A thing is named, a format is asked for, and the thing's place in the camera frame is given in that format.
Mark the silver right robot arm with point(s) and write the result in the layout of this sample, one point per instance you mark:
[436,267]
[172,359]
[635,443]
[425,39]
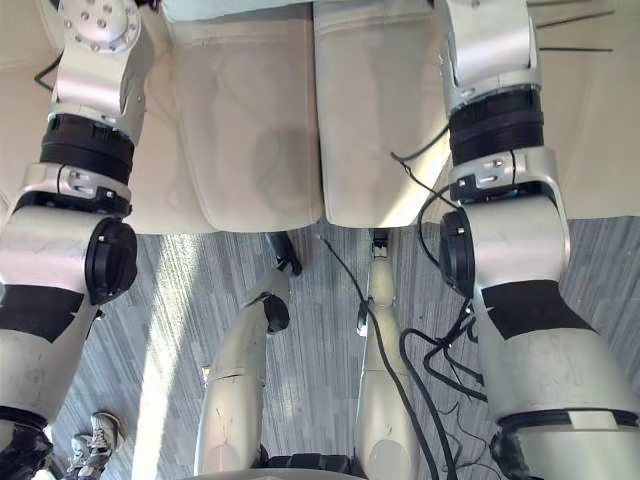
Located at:
[520,250]

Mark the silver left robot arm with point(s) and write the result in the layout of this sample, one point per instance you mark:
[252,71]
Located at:
[60,260]

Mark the person's grey sneaker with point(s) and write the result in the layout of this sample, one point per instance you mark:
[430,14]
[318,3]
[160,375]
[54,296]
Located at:
[85,452]
[106,430]

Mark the silver right robot leg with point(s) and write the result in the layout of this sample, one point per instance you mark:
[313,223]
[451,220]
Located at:
[382,400]

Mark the silver robot leg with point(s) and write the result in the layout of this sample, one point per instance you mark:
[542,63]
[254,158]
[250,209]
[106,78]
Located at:
[382,400]
[235,380]

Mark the pale sofa back cushion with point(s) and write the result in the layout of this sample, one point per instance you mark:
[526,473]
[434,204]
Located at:
[235,9]

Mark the black robot waist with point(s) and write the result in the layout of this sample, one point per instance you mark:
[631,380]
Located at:
[300,465]

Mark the beige sofa seat cushion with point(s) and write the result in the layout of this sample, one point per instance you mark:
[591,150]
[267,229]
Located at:
[370,125]
[240,140]

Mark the silver left robot leg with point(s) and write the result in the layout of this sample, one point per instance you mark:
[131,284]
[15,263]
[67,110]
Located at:
[235,380]

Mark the beige sofa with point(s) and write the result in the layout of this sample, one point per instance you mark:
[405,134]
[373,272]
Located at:
[590,150]

